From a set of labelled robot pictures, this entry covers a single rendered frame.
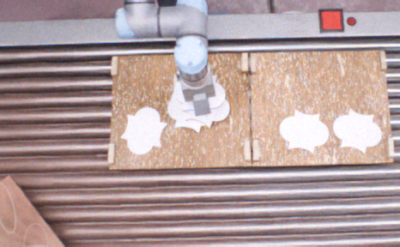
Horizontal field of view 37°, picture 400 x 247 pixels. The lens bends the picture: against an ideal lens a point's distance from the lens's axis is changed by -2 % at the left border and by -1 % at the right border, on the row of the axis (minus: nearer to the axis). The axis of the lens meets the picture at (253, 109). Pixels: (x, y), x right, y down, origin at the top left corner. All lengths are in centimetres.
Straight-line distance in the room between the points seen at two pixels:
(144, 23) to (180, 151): 46
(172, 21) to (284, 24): 55
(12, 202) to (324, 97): 93
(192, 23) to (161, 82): 43
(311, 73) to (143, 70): 50
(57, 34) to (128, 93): 31
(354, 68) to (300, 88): 18
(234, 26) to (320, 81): 32
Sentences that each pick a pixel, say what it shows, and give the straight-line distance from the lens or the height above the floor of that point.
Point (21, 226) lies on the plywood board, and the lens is 174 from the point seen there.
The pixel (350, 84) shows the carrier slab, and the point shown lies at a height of 94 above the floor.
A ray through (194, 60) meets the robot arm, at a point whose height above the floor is 136.
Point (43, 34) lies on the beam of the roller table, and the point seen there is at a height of 91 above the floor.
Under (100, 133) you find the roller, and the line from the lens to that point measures 185.
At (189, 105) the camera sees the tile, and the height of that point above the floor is 106.
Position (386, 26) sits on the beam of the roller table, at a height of 92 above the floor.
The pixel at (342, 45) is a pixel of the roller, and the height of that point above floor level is 92.
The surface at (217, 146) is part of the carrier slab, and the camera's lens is 178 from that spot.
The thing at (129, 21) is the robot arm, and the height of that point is 134.
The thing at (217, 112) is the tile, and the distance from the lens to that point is 177.
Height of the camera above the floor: 266
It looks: 73 degrees down
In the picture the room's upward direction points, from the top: 2 degrees clockwise
